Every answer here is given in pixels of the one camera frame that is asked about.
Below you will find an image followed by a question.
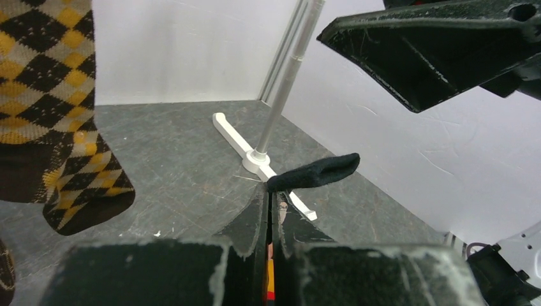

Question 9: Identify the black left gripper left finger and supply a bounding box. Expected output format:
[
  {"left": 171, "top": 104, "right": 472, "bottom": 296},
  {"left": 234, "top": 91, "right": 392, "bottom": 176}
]
[{"left": 40, "top": 183, "right": 269, "bottom": 305}]

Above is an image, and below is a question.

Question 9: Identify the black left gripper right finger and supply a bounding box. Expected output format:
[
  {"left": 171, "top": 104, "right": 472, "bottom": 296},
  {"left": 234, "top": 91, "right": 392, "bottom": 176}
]
[{"left": 272, "top": 193, "right": 484, "bottom": 305}]

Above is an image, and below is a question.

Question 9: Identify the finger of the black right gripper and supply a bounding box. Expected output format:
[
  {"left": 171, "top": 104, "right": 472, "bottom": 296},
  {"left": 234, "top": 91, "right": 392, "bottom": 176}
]
[{"left": 317, "top": 1, "right": 540, "bottom": 113}]

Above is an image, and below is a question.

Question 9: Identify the black sock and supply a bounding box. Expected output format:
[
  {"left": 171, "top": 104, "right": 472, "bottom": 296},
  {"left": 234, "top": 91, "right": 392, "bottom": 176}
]
[{"left": 266, "top": 153, "right": 360, "bottom": 193}]

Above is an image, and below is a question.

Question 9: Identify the white metal drying rack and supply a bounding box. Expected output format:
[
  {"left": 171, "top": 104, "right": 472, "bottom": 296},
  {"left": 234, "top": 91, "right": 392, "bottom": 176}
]
[{"left": 212, "top": 0, "right": 326, "bottom": 222}]

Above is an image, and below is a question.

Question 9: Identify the argyle brown yellow sock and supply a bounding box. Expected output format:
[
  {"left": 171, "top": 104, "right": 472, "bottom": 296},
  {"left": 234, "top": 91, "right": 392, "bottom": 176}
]
[{"left": 1, "top": 1, "right": 96, "bottom": 203}]

